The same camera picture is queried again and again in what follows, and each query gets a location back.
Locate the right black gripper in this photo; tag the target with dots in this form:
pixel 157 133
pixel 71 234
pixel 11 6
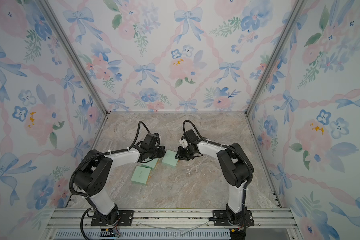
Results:
pixel 180 155

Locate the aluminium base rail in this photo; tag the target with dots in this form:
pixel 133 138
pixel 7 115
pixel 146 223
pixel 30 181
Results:
pixel 174 224

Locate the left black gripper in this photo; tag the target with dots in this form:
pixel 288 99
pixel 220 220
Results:
pixel 162 150

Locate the aluminium frame post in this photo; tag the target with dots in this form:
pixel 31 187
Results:
pixel 279 47
pixel 48 12

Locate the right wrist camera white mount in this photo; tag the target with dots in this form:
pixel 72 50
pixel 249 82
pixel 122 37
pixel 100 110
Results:
pixel 183 142

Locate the small green jewelry box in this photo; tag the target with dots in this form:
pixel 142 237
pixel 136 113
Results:
pixel 141 175

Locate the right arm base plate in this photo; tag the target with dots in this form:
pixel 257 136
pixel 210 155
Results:
pixel 227 218

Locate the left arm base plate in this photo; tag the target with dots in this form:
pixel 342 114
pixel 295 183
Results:
pixel 122 218

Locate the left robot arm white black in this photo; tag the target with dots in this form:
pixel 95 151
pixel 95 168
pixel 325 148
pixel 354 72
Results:
pixel 90 177

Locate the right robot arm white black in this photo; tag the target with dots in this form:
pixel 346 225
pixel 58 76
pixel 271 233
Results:
pixel 235 165

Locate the aluminium frame post right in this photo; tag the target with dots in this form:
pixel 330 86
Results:
pixel 279 47

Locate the aluminium frame post left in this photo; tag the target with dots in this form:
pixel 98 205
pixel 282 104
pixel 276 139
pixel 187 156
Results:
pixel 48 12

